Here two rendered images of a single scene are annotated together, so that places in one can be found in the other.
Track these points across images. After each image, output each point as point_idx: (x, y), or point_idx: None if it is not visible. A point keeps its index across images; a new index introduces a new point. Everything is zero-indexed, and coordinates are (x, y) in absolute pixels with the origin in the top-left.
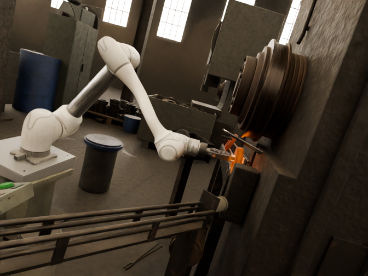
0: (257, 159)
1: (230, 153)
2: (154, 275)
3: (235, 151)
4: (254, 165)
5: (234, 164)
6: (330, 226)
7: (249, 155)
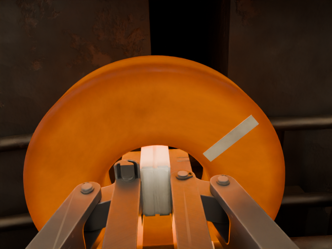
0: (325, 44)
1: (132, 163)
2: None
3: (114, 121)
4: (289, 92)
5: (283, 181)
6: None
7: (46, 101)
